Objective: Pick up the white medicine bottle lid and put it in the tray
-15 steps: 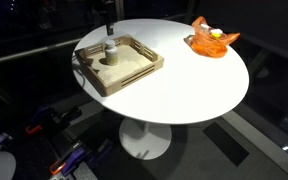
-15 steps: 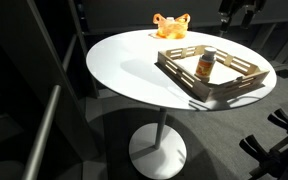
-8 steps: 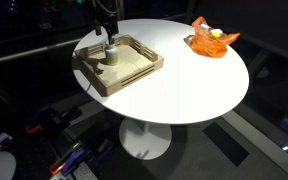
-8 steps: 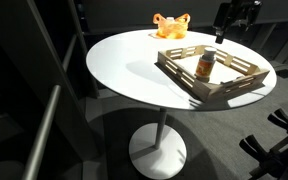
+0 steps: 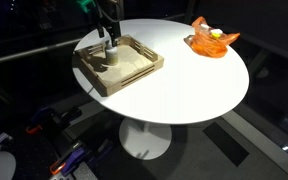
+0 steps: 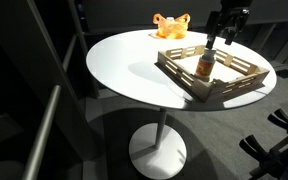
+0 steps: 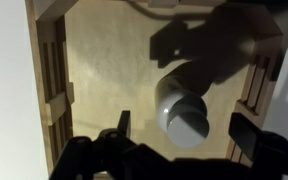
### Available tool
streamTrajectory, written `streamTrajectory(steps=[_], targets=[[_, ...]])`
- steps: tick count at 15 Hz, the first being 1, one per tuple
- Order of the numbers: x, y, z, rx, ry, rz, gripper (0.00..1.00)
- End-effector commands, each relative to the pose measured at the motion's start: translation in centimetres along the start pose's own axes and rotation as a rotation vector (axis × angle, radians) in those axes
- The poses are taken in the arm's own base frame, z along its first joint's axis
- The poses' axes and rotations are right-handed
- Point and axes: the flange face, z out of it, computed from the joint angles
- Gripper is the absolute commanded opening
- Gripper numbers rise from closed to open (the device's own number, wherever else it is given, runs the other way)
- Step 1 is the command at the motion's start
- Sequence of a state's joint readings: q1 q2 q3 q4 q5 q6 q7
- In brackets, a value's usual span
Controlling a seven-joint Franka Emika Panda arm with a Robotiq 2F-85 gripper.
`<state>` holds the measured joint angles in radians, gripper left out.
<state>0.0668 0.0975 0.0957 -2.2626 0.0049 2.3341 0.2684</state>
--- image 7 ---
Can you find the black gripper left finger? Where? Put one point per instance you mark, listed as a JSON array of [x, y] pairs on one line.
[[124, 123]]

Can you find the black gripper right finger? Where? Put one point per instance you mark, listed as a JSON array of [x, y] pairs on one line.
[[247, 135]]

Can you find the white round pedestal table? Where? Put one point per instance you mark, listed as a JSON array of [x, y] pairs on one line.
[[4, 100]]

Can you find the white medicine bottle lid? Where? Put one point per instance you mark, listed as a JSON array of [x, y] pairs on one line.
[[189, 131]]

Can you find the small medicine bottle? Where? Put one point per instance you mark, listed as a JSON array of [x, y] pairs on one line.
[[164, 110]]

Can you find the slatted wooden tray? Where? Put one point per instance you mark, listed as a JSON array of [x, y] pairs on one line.
[[110, 66]]

